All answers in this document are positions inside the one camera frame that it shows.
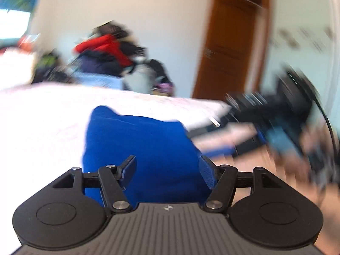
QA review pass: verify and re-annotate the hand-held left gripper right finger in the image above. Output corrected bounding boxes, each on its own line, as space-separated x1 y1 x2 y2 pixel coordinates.
199 155 285 213

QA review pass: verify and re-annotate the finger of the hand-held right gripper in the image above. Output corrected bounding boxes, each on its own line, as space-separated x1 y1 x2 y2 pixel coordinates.
255 126 303 157

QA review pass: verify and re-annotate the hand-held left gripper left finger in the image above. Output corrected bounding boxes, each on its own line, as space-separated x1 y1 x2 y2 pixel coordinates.
52 154 137 213

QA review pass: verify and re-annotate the blue beaded knit sweater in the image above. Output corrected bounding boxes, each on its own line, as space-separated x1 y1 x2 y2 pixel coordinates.
82 105 235 210

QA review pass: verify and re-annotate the navy clothes pile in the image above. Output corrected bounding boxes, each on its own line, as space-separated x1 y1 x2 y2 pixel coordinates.
78 52 126 76

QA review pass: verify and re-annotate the wooden door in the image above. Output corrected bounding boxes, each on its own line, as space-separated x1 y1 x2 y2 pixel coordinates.
192 0 269 101

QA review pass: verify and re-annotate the purple cloth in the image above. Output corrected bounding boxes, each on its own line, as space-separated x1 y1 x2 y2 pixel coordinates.
155 82 174 94

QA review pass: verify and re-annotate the light blue blanket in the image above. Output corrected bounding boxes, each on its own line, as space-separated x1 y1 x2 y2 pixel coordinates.
71 71 126 90

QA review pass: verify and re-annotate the white bed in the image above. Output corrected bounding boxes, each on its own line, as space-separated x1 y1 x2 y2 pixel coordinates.
0 81 233 245

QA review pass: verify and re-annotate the black garment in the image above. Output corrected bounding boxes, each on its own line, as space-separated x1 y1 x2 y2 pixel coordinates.
148 58 174 86

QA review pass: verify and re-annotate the red jacket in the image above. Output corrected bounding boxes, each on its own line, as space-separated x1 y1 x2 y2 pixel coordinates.
74 33 134 67

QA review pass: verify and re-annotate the green plastic item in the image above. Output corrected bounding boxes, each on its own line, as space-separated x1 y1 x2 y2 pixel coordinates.
39 54 59 67

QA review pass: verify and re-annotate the orange cloth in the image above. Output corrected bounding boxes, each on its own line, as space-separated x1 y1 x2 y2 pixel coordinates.
18 35 35 51

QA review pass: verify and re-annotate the window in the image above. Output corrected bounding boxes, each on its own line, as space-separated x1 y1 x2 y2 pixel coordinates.
0 8 33 41

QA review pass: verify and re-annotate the black cable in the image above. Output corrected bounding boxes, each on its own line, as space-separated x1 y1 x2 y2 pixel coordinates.
309 78 340 145

